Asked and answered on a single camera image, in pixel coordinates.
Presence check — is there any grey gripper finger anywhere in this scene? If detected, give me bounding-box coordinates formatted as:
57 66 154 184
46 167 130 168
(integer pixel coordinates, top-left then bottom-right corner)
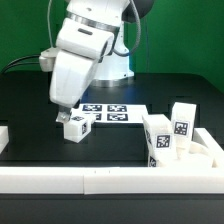
56 107 71 123

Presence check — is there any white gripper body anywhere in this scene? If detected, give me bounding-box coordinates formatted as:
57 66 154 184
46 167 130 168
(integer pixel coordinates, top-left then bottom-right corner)
39 18 114 108

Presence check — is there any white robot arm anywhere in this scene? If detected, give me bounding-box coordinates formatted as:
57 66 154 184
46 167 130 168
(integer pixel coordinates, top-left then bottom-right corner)
39 0 155 123

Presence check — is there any white marker sheet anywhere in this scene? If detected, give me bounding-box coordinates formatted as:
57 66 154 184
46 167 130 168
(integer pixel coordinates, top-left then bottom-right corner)
79 103 148 124

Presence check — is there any white left fence bar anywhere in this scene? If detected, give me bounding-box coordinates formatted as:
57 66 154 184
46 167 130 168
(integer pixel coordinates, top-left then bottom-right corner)
0 126 9 154

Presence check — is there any white front fence bar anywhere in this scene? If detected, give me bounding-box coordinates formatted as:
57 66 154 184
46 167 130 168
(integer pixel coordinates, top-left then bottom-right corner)
0 167 224 195

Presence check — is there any white thin cable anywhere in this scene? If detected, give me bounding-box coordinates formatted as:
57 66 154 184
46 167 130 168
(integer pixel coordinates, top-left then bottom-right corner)
46 0 55 51

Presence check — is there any black cable upper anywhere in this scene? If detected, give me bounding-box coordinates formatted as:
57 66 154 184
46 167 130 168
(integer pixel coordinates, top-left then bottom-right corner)
0 53 43 75

